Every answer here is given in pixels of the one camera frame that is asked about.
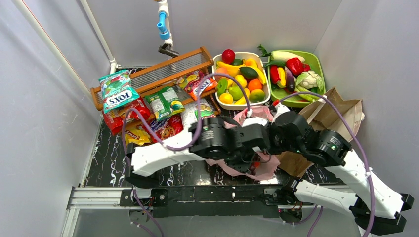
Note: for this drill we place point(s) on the green Chiba chips bag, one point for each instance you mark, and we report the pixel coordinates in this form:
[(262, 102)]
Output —
[(189, 115)]

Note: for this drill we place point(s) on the red chili pepper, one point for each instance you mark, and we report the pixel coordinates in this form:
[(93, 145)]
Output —
[(274, 74)]

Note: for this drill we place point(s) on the pink plastic grocery bag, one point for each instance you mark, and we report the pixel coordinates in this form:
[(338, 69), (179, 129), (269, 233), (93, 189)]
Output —
[(263, 170)]

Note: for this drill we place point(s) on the peach fruit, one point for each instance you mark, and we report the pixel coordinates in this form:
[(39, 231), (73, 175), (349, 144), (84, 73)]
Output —
[(221, 70)]

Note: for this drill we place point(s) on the orange Fox's candy bag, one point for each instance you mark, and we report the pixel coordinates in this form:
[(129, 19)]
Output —
[(195, 83)]

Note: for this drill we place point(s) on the green vegetable basin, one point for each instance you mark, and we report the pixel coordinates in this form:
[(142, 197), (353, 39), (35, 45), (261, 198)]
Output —
[(311, 63)]

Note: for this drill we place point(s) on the cauliflower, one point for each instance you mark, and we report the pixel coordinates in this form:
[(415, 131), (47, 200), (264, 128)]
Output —
[(309, 80)]

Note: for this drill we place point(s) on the green cucumber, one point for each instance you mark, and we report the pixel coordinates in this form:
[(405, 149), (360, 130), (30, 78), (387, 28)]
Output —
[(277, 63)]

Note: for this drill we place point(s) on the tangerine at basin back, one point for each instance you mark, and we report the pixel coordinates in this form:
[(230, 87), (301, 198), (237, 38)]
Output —
[(251, 63)]

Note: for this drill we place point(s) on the yellow orange small fruit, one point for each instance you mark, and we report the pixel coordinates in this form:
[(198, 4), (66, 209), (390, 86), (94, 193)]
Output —
[(226, 98)]

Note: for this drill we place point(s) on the red snack bag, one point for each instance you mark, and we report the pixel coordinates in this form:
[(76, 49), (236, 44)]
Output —
[(115, 117)]

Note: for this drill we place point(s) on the green Fox's candy bag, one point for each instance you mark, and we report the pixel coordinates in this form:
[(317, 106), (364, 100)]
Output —
[(116, 90)]

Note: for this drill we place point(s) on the white corner pipe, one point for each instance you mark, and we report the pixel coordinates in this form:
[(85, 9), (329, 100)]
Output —
[(100, 36)]

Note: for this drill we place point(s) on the dark green avocado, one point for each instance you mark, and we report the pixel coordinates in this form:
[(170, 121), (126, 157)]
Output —
[(248, 72)]

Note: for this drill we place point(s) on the green bell pepper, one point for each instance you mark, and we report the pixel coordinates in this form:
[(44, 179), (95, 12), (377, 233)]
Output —
[(222, 86)]

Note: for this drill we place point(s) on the white fruit basin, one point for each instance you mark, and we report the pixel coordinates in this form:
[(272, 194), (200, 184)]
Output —
[(267, 87)]

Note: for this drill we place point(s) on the white pipe with blue valve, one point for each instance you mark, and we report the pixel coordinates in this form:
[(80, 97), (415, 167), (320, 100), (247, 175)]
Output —
[(164, 30)]

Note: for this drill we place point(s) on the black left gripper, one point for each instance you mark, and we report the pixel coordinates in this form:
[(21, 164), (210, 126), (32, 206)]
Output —
[(246, 162)]

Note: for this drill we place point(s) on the green mango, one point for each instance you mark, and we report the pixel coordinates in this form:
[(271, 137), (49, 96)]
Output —
[(235, 92)]

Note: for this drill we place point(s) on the green snack packet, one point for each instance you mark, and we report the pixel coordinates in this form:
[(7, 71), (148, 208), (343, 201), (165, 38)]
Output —
[(165, 103)]

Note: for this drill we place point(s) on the yellow pear fruit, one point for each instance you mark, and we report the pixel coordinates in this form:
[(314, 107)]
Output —
[(242, 81)]

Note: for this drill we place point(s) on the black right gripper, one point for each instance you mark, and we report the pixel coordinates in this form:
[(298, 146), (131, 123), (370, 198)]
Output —
[(273, 131)]

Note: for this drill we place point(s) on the red chips bag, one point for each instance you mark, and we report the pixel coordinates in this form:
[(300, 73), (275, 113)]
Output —
[(167, 128)]

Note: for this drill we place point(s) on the purple eggplant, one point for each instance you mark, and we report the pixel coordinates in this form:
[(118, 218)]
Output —
[(290, 80)]

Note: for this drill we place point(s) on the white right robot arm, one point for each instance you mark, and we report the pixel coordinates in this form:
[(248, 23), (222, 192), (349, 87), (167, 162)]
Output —
[(376, 208)]

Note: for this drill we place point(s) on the red bell pepper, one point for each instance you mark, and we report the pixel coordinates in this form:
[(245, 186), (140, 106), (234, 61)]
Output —
[(295, 66)]

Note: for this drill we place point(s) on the yellow snack packet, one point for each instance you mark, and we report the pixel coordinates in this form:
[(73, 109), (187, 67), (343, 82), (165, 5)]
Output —
[(137, 136)]

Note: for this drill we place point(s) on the brown paper bag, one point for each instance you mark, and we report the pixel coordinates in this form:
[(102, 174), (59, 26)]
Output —
[(320, 117)]

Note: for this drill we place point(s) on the white radish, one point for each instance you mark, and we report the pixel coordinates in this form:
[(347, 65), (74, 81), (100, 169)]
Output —
[(284, 56)]

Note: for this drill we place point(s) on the wooden slatted rack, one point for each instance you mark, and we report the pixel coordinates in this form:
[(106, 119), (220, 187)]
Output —
[(149, 80)]

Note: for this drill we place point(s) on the red apple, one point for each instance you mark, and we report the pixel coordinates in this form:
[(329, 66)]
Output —
[(228, 56)]

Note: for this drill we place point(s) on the aluminium base frame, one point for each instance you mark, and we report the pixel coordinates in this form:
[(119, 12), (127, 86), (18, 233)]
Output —
[(90, 198)]

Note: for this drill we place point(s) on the yellow banana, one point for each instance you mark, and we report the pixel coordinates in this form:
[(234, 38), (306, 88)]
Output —
[(261, 76)]

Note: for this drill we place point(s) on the yellow corn pepper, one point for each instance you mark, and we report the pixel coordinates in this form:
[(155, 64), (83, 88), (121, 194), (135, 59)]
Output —
[(282, 78)]

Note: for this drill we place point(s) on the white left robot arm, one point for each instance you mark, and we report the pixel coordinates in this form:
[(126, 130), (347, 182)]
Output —
[(144, 161)]

